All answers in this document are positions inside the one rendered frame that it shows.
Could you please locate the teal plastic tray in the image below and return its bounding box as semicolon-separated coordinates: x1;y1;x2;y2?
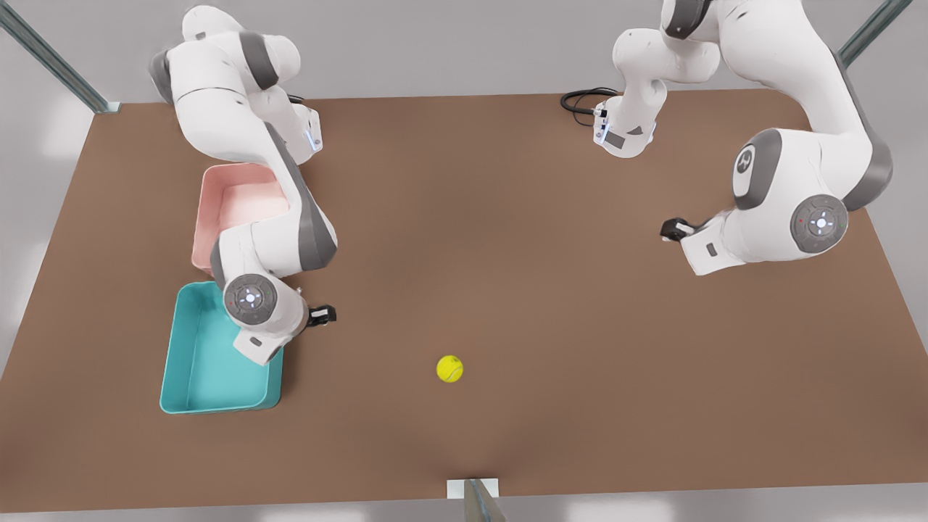
159;281;285;415

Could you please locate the pink plastic tray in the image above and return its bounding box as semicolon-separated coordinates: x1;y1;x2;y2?
191;163;291;276

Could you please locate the black cable loop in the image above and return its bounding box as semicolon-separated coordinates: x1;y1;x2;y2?
560;88;621;128

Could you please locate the silver frame post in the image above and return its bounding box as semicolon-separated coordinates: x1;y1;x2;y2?
837;0;914;67
447;478;508;522
0;4;121;115

